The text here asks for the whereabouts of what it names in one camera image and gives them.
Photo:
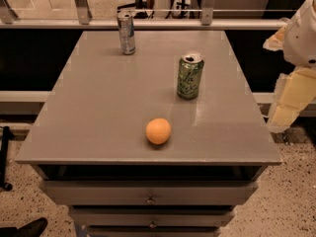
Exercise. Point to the middle grey drawer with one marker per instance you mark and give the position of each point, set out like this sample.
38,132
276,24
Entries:
152,216

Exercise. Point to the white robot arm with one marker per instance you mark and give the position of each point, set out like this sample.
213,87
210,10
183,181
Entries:
297,39

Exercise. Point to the top grey drawer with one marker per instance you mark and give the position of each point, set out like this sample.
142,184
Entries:
148,193

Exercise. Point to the orange fruit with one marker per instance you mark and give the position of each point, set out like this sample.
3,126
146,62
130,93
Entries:
158,131

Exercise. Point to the silver blue slim can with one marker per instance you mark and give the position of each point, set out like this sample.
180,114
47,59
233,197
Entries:
126,33

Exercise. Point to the metal railing frame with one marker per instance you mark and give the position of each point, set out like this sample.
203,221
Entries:
147,14

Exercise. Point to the grey drawer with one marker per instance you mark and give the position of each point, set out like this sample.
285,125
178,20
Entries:
148,193
152,216
156,232

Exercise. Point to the grey drawer cabinet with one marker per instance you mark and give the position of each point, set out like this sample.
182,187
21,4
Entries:
92,126

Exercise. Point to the black shoe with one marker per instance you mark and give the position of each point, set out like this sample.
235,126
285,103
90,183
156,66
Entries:
33,229

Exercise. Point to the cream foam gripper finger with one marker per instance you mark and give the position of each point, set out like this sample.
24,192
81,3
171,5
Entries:
293,93

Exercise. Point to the green soda can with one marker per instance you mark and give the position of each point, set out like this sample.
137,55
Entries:
190,70

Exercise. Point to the black stand leg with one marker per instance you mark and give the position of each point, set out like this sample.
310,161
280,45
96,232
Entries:
6,136

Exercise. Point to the bottom grey drawer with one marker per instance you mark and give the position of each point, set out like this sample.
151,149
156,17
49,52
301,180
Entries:
156,232

